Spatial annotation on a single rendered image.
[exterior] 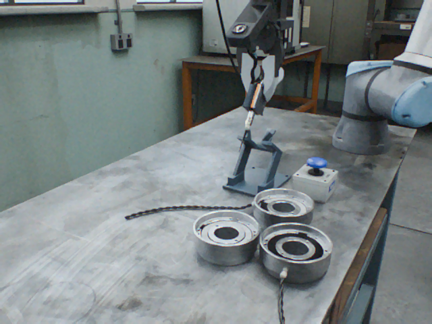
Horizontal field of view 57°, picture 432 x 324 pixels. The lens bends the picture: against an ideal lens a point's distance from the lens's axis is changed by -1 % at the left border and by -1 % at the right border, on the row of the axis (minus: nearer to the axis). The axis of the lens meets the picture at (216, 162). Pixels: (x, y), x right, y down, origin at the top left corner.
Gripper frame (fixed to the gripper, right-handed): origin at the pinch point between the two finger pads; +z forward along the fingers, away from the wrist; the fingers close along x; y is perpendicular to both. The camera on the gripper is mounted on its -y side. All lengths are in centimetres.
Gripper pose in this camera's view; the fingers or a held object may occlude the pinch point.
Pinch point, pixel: (257, 94)
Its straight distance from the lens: 79.8
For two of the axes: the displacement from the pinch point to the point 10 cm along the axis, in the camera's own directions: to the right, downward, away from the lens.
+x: -8.3, -2.1, 5.2
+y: 5.6, -3.1, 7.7
